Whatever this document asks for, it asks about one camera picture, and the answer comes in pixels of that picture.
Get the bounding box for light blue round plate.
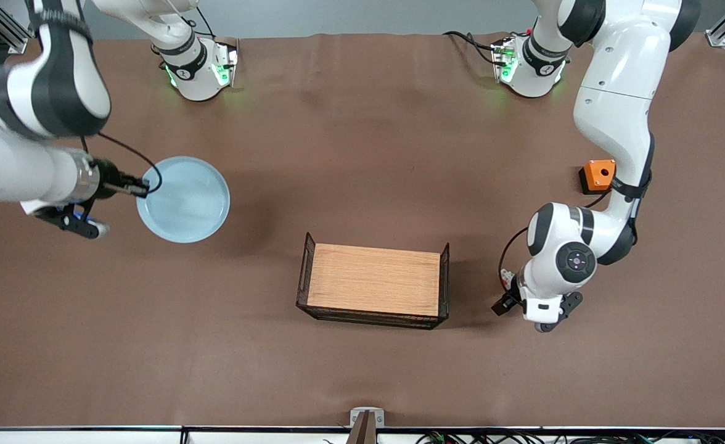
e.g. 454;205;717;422
136;156;231;244

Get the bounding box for grey arm base connector box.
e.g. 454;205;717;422
491;37;518;84
213;37;240;88

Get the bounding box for brown table cover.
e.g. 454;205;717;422
0;32;725;429

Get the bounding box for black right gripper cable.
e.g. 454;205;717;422
81;131;163;195

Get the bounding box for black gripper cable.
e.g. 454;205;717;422
499;191;611;290
81;131;163;195

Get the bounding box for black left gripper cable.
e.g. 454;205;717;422
499;191;611;290

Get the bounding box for wooden tray black wire sides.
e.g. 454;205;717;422
295;232;451;331

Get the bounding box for black cable bundle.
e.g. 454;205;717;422
415;430;725;444

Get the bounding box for orange button enclosure box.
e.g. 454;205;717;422
579;159;617;194

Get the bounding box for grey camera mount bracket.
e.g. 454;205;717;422
347;407;385;444

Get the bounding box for black arm base cable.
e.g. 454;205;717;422
443;30;502;65

